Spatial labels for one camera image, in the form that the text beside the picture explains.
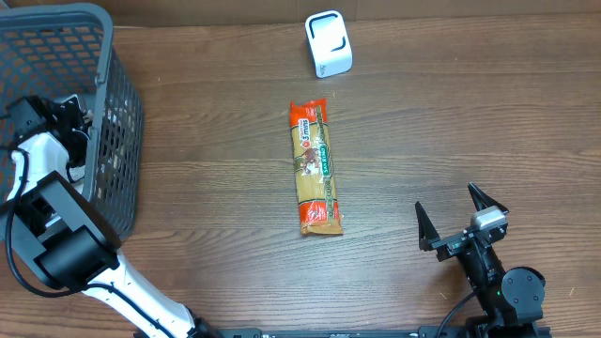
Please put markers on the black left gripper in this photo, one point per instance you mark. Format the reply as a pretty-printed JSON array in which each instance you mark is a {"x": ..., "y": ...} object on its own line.
[{"x": 75, "y": 126}]

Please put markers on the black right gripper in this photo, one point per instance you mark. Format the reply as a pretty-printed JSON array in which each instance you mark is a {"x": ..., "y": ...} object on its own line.
[{"x": 459, "y": 239}]

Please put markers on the orange spaghetti packet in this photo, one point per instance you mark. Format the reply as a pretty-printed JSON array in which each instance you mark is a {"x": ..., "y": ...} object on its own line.
[{"x": 313, "y": 169}]

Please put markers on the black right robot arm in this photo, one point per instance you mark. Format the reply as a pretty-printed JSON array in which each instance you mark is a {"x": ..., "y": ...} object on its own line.
[{"x": 502, "y": 302}]

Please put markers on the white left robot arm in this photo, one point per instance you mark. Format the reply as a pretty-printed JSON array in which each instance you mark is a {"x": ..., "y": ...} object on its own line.
[{"x": 57, "y": 243}]

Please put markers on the white barcode scanner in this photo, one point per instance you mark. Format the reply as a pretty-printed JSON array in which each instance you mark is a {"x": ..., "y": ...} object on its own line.
[{"x": 329, "y": 43}]

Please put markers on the grey plastic shopping basket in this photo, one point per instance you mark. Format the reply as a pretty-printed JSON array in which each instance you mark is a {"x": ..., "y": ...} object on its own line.
[{"x": 56, "y": 51}]

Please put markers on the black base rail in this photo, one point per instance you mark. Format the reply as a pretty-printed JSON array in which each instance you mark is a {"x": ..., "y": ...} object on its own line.
[{"x": 421, "y": 332}]

